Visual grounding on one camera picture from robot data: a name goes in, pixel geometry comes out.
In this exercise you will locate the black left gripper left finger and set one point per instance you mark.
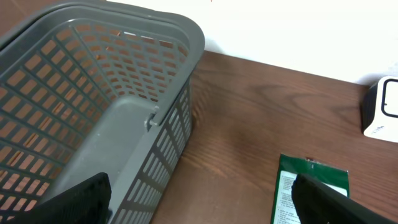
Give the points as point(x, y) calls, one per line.
point(85, 203)

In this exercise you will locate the white red package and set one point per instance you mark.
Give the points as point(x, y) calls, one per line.
point(283, 210)

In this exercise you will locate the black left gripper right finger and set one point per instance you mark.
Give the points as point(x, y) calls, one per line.
point(315, 202)

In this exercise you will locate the white barcode scanner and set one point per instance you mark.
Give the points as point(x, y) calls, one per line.
point(379, 110)

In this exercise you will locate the grey plastic mesh basket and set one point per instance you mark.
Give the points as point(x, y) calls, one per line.
point(90, 87)

